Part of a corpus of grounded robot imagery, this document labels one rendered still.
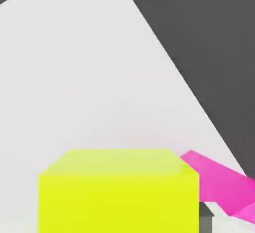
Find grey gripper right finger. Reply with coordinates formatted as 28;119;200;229
199;202;255;233

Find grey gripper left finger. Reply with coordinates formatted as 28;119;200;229
0;205;39;233

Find small yellow cube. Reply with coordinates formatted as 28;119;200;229
38;148;200;233

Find large pink box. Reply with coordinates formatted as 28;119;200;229
180;150;255;225

